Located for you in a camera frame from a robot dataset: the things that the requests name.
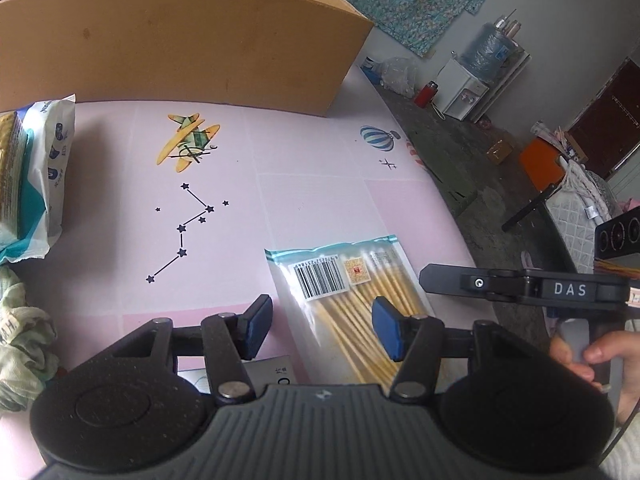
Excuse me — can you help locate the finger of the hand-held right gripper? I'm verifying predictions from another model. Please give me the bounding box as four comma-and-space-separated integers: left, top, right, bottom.
419, 264, 542, 307

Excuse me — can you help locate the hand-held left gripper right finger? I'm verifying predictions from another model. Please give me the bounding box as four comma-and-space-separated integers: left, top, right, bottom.
371, 296, 556, 404

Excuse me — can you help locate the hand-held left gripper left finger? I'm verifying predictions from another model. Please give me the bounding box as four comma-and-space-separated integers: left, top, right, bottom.
112, 294, 274, 402

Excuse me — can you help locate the blue and white carton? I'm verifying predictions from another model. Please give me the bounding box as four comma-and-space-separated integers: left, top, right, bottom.
177, 356, 312, 397

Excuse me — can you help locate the cotton swab packet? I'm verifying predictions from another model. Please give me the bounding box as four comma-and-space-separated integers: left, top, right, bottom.
264, 234, 437, 392

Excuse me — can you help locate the green floral scrunchie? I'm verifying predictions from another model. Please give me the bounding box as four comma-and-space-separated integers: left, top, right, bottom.
0, 265, 62, 416

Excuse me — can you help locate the white blue wet wipes pack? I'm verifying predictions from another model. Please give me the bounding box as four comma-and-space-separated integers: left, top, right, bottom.
0, 94, 77, 265

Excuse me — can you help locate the gold tissue pack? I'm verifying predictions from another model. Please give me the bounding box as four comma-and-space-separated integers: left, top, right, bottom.
0, 111, 29, 241

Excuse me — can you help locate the brown cardboard box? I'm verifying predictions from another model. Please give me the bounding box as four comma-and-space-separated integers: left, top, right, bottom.
0, 0, 376, 120

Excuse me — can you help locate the person's right hand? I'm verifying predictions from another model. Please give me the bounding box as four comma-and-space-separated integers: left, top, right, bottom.
549, 330, 640, 427

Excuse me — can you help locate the white quilted mattress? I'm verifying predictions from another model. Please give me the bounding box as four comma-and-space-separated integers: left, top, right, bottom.
544, 162, 623, 273

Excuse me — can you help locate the black rod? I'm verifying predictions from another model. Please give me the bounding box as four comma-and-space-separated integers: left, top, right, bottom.
501, 183, 559, 233

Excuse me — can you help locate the orange box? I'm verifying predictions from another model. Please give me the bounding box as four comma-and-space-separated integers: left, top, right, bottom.
517, 139, 569, 192

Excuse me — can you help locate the brown wooden door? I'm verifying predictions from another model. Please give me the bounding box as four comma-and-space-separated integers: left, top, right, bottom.
565, 57, 640, 179

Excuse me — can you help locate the small cardboard box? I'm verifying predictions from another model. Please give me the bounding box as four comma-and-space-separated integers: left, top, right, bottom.
486, 141, 515, 166

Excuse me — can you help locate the red thermos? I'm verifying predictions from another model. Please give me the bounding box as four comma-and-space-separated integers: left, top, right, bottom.
414, 80, 439, 108

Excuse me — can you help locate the white water dispenser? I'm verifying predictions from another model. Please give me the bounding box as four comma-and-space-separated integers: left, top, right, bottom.
432, 52, 531, 122

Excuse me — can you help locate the clear plastic bag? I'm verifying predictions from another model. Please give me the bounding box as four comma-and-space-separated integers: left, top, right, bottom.
371, 56, 427, 99

